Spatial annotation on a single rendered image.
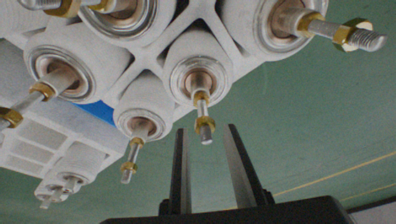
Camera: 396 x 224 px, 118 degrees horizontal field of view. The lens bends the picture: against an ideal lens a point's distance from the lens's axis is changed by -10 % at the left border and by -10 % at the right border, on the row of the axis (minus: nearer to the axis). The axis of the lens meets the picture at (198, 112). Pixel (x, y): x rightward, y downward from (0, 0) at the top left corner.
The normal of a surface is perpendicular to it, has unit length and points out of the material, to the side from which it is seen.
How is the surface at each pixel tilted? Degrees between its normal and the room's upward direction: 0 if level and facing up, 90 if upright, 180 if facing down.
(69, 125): 90
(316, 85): 0
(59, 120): 90
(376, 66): 0
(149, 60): 0
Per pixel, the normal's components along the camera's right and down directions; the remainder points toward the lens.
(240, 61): 0.07, 0.66
